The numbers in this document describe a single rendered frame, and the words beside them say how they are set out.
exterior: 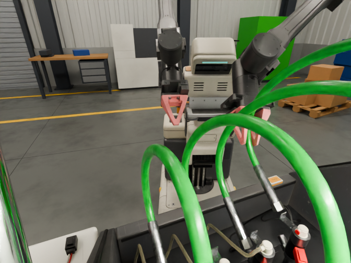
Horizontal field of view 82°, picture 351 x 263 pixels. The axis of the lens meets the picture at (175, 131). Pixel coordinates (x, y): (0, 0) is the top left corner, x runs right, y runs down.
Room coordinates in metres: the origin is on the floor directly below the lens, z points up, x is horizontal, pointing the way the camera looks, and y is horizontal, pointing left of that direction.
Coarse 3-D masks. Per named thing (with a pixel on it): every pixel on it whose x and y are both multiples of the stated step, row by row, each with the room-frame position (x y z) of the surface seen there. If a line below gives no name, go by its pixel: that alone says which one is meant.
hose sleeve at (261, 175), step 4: (260, 164) 0.35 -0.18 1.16; (256, 168) 0.34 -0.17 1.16; (260, 168) 0.34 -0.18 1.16; (256, 172) 0.34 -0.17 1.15; (260, 172) 0.33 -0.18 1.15; (264, 172) 0.34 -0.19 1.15; (260, 176) 0.33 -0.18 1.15; (264, 176) 0.33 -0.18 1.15; (260, 180) 0.33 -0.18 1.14; (264, 180) 0.32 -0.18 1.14; (268, 180) 0.32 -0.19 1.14; (264, 184) 0.32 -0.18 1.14; (268, 184) 0.31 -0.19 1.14; (264, 188) 0.31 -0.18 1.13; (268, 188) 0.31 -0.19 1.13; (272, 188) 0.31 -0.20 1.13; (268, 192) 0.30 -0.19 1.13; (272, 192) 0.30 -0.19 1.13; (268, 196) 0.30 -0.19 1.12; (272, 196) 0.30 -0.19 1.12; (276, 196) 0.30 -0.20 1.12; (272, 200) 0.29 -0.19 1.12; (276, 200) 0.29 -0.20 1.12
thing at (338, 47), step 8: (344, 40) 0.27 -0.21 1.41; (328, 48) 0.28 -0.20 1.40; (336, 48) 0.27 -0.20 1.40; (344, 48) 0.26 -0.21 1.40; (312, 56) 0.30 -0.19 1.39; (320, 56) 0.29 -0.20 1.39; (328, 56) 0.28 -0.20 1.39; (296, 64) 0.32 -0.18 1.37; (304, 64) 0.31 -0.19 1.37; (280, 72) 0.34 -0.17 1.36; (288, 72) 0.33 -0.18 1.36; (272, 80) 0.35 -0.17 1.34; (280, 80) 0.34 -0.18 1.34; (264, 88) 0.36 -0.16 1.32; (272, 88) 0.36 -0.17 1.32; (256, 96) 0.38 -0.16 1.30; (248, 136) 0.39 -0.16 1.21; (248, 144) 0.38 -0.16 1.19; (248, 152) 0.37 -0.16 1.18; (256, 160) 0.36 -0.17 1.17
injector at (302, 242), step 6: (294, 228) 0.24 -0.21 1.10; (282, 234) 0.26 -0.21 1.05; (294, 234) 0.23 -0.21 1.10; (282, 240) 0.25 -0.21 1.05; (288, 240) 0.24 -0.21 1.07; (294, 240) 0.23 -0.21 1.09; (300, 240) 0.22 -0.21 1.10; (306, 240) 0.22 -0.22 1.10; (282, 246) 0.25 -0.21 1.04; (288, 246) 0.23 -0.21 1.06; (294, 246) 0.23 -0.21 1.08; (300, 246) 0.22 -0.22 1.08; (306, 246) 0.22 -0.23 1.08; (288, 252) 0.23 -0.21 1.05; (288, 258) 0.23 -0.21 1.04; (294, 258) 0.22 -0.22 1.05
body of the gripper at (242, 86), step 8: (240, 80) 0.46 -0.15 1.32; (248, 80) 0.45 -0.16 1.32; (256, 80) 0.46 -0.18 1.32; (232, 88) 0.47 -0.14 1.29; (240, 88) 0.44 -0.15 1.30; (248, 88) 0.44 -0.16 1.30; (256, 88) 0.44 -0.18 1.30; (232, 96) 0.41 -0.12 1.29; (240, 96) 0.41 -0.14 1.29; (248, 96) 0.41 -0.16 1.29; (224, 104) 0.44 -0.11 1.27; (232, 104) 0.44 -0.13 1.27; (272, 104) 0.42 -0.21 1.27
